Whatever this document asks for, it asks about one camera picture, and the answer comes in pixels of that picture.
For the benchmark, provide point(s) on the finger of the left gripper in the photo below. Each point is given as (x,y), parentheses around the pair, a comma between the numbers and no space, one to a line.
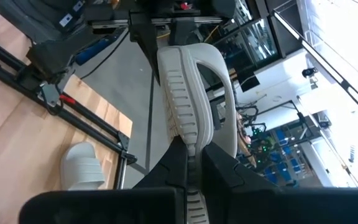
(186,35)
(146,46)

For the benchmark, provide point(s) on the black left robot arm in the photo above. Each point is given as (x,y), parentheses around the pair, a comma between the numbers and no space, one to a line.
(57,46)

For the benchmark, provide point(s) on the black ceiling spotlight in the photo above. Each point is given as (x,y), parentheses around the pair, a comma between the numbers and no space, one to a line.
(309,72)

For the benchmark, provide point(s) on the grey rubber slide sandal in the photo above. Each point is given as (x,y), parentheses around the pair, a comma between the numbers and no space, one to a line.
(185,102)
(81,168)

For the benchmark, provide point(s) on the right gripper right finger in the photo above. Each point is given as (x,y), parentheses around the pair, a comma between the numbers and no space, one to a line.
(219,177)

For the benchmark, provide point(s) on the grey metal bracket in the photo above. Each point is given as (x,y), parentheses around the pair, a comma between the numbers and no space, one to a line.
(51,93)

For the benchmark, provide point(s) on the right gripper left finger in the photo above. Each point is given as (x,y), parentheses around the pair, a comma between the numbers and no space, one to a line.
(172,168)

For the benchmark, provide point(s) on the green-lit background robot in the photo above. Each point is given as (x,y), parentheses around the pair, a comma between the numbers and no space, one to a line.
(259,143)

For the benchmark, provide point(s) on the blue storage bins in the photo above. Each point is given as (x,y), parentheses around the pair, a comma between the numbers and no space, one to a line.
(283,155)

